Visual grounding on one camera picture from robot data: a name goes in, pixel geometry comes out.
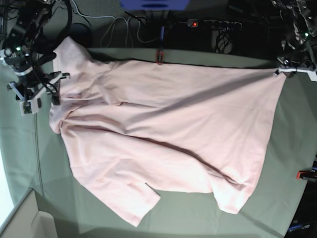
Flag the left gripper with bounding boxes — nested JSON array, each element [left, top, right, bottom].
[[273, 57, 317, 81]]

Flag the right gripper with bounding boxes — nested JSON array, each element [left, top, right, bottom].
[[6, 71, 70, 106]]

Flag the pink t-shirt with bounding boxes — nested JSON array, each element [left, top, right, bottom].
[[50, 38, 286, 226]]

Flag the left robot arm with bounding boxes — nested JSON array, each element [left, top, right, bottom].
[[272, 0, 317, 82]]

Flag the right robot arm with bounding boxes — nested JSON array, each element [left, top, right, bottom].
[[0, 0, 72, 105]]

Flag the green table cloth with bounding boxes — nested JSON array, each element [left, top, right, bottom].
[[0, 41, 317, 238]]

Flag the white power strip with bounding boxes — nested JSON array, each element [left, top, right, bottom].
[[187, 19, 243, 31]]

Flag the red black table clamp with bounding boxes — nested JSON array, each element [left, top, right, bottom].
[[156, 49, 164, 65]]

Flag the red black side clamp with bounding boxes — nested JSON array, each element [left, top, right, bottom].
[[297, 167, 317, 182]]

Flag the blue box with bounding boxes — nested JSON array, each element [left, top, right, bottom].
[[120, 0, 190, 10]]

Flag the cardboard box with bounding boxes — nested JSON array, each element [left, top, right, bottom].
[[0, 189, 58, 238]]

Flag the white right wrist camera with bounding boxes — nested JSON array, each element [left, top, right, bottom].
[[19, 99, 42, 116]]

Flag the white cable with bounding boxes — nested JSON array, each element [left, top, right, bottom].
[[71, 0, 161, 48]]

